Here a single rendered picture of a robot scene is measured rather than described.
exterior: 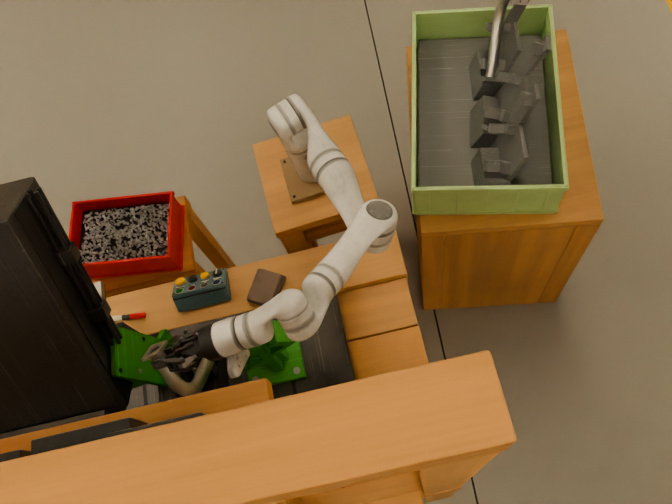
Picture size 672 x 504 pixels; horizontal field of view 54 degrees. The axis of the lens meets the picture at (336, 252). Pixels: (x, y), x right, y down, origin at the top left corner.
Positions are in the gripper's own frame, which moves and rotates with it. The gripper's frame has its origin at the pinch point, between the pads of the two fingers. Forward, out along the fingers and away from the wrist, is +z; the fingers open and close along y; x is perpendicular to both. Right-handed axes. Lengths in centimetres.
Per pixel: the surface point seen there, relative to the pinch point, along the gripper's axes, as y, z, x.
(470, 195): -65, -66, 11
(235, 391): 25.9, -26.6, -1.8
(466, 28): -110, -81, -26
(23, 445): 33.1, 8.3, -7.7
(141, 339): -11.4, 10.3, -1.3
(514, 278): -105, -68, 59
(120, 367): -0.1, 10.4, -1.2
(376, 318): -43, -33, 27
